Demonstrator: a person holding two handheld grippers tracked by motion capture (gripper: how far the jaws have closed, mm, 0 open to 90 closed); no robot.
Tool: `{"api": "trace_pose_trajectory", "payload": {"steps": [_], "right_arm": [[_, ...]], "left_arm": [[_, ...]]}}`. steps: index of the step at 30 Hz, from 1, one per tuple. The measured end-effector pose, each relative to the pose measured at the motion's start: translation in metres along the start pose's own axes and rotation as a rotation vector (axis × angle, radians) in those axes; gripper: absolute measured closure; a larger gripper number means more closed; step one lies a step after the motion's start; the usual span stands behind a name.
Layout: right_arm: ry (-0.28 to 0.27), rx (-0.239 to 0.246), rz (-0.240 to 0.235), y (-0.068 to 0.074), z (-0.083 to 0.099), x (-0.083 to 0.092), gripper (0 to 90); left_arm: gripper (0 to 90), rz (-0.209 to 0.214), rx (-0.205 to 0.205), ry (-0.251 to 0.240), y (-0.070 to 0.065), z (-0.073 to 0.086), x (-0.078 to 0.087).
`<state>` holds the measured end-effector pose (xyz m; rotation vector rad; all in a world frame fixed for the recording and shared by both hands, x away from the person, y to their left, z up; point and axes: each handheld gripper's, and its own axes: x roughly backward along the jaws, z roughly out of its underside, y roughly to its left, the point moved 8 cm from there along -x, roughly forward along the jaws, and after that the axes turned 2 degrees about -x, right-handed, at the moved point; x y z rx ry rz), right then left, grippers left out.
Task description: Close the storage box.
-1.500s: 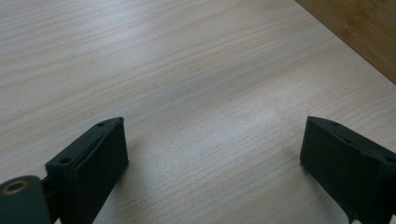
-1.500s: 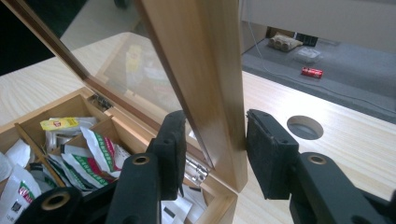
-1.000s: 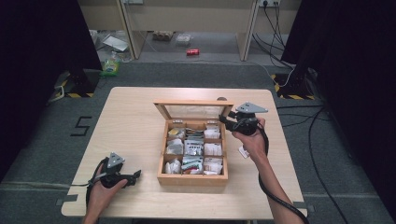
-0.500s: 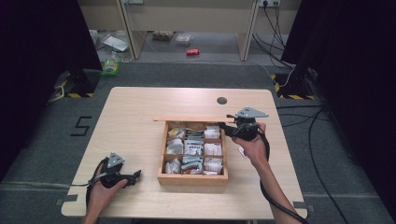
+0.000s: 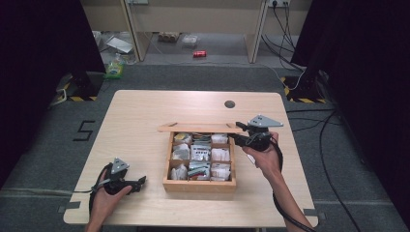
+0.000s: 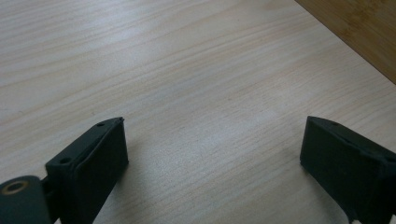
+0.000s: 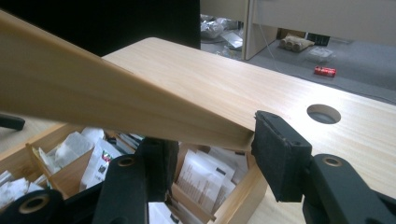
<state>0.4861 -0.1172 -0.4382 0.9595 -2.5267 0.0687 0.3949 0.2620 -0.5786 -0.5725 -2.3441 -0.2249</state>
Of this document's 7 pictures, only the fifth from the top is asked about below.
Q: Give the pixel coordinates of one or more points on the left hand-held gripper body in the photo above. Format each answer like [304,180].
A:
[117,185]

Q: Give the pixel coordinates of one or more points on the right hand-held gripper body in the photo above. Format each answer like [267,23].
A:
[261,140]

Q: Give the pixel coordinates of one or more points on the wooden framed glass lid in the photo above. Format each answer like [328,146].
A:
[196,128]

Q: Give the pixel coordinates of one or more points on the wooden compartment box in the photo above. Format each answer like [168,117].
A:
[199,187]

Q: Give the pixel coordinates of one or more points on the person's left hand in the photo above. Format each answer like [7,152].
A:
[104,204]

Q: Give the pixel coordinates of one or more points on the person's right hand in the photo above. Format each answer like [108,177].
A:
[267,162]

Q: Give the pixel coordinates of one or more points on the grey round table grommet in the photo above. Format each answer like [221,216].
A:
[229,104]

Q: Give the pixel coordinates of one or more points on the group of small sachets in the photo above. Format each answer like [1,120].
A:
[200,154]

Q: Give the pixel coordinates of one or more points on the black stand with hazard tape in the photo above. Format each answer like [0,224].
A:
[85,85]
[306,88]

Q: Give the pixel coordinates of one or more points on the red drink can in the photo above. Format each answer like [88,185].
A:
[199,53]

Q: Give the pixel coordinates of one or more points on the clear plastic container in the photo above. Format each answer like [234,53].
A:
[189,41]

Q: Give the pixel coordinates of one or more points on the green packet on floor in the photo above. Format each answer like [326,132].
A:
[114,69]

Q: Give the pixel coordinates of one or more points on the brown egg carton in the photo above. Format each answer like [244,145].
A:
[168,36]

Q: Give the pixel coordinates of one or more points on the black curtain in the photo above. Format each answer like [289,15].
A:
[38,64]
[370,80]

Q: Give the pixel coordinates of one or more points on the white flat board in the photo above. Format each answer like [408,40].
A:
[120,44]

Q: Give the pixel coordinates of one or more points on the white wall socket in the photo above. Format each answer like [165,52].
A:
[278,2]

